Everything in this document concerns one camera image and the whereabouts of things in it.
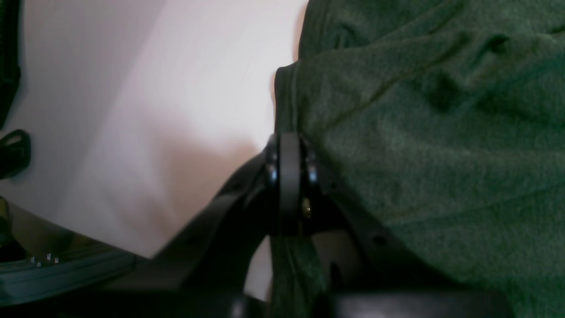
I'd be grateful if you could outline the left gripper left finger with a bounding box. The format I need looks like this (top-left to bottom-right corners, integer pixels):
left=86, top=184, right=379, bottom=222
left=102, top=137, right=278, bottom=318

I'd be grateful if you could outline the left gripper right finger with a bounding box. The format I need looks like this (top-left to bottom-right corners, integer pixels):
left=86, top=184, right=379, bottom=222
left=300, top=135, right=515, bottom=318

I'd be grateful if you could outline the dark green t-shirt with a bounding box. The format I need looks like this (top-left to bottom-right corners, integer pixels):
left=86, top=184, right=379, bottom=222
left=275, top=0, right=565, bottom=318

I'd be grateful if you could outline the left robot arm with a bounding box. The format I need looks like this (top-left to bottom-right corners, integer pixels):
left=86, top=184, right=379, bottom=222
left=1, top=0, right=514, bottom=318

